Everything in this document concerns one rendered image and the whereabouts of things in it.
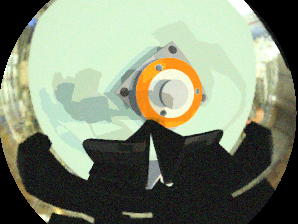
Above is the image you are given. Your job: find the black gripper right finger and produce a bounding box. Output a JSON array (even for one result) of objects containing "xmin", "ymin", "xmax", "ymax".
[{"xmin": 150, "ymin": 120, "xmax": 223, "ymax": 185}]

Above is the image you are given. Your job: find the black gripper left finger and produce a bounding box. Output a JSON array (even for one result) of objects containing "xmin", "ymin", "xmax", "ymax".
[{"xmin": 82, "ymin": 120, "xmax": 150, "ymax": 188}]

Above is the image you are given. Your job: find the orange round plate with centre hole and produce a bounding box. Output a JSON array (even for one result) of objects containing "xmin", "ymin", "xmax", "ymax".
[{"xmin": 136, "ymin": 57, "xmax": 202, "ymax": 127}]

